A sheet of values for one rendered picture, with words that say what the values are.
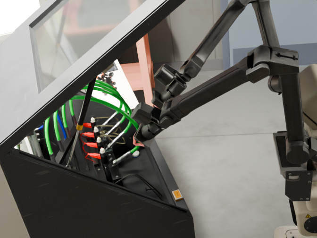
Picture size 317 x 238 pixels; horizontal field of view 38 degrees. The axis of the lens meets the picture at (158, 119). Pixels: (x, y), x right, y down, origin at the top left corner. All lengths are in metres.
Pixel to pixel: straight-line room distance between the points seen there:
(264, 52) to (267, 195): 1.94
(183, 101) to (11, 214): 0.67
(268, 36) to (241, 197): 1.52
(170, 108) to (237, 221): 1.64
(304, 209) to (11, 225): 1.16
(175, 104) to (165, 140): 2.21
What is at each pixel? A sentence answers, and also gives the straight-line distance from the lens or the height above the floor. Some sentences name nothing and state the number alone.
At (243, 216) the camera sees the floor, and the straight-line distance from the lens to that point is 3.10.
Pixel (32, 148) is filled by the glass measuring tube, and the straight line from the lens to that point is 1.93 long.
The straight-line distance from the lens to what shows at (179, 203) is 1.86.
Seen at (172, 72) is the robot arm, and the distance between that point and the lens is 1.80.
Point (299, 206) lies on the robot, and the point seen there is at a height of 0.80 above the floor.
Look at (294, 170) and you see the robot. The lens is 1.86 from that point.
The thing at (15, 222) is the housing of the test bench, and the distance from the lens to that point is 1.64.
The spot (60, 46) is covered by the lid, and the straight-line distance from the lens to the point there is 1.61.
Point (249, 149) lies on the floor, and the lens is 3.59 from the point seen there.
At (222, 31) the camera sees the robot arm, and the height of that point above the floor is 1.48.
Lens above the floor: 2.27
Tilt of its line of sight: 35 degrees down
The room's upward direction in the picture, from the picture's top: 8 degrees counter-clockwise
